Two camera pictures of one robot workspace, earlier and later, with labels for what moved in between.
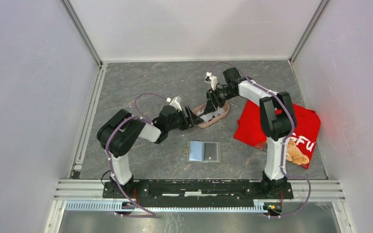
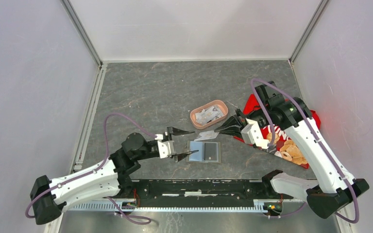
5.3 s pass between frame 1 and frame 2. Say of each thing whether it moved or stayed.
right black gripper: moved
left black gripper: moved
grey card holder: stayed
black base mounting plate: stayed
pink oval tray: stayed
